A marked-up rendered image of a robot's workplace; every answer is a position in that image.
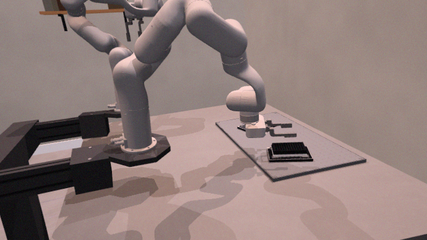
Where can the black rectangular frame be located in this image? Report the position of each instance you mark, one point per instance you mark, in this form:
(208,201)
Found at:
(289,159)

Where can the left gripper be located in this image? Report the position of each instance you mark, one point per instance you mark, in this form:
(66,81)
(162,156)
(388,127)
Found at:
(132,17)

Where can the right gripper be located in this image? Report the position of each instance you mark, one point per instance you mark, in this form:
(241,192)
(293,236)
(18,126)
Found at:
(258,129)

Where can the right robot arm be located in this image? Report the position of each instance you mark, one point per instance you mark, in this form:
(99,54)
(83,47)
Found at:
(154,45)

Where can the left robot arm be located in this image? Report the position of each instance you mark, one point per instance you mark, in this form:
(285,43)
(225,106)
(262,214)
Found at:
(103,42)

